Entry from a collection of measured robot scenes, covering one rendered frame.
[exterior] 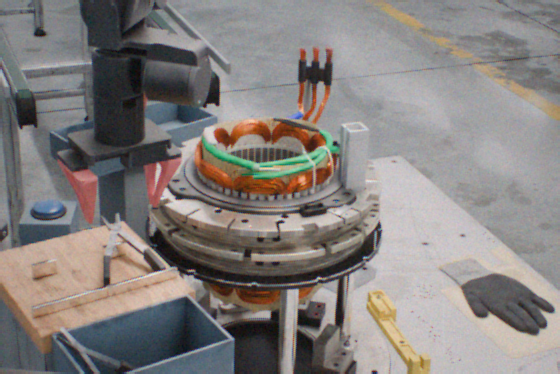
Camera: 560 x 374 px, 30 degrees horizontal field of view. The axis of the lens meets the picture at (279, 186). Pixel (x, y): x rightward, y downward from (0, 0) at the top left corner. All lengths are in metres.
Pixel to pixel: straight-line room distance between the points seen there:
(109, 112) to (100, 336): 0.25
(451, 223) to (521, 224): 1.76
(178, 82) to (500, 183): 3.03
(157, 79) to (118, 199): 0.60
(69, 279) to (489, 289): 0.79
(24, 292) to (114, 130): 0.22
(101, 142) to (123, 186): 0.49
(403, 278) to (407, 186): 0.37
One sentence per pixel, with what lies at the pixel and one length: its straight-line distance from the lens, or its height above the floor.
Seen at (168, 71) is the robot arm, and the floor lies 1.34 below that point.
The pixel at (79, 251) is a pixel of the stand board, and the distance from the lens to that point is 1.33.
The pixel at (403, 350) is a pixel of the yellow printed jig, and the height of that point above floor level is 0.79.
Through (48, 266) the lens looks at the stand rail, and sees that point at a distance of 1.28.
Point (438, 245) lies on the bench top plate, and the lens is 1.96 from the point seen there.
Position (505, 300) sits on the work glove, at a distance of 1.79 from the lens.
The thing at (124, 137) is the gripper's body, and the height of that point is 1.25.
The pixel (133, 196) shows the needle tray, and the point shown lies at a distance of 1.69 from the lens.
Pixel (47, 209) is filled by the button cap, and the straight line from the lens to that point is 1.48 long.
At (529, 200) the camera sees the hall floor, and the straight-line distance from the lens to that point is 3.97.
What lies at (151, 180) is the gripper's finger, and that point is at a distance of 1.26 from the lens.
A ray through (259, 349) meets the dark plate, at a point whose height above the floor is 0.78.
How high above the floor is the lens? 1.72
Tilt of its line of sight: 26 degrees down
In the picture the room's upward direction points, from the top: 2 degrees clockwise
